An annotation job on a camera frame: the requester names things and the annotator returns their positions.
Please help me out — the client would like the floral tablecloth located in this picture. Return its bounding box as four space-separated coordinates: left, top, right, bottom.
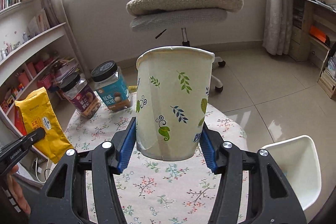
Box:
64 91 249 224

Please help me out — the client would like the right grey curtain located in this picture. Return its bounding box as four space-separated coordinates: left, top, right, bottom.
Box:
262 0 293 56

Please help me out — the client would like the white trash bin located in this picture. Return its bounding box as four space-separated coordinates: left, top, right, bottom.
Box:
262 135 322 211

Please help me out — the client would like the wooden desk with shelves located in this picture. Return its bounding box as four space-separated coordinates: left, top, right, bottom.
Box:
289 0 335 100

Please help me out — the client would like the teal label nut jar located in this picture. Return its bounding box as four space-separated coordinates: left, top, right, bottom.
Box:
91 60 132 112

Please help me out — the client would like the person's left hand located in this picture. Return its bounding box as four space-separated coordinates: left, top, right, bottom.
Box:
6 165 31 215

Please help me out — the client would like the leaf pattern paper cup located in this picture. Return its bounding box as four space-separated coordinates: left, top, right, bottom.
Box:
135 46 215 161

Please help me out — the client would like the yellow snack packet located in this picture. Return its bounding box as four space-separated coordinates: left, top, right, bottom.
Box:
15 87 73 164

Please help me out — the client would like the purple label nut jar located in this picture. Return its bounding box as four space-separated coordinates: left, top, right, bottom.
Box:
60 72 101 119

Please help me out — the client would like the white bookshelf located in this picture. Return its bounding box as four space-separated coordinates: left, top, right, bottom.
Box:
0 0 79 162

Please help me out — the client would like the orange box under desk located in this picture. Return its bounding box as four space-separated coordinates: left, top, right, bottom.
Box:
309 25 330 44

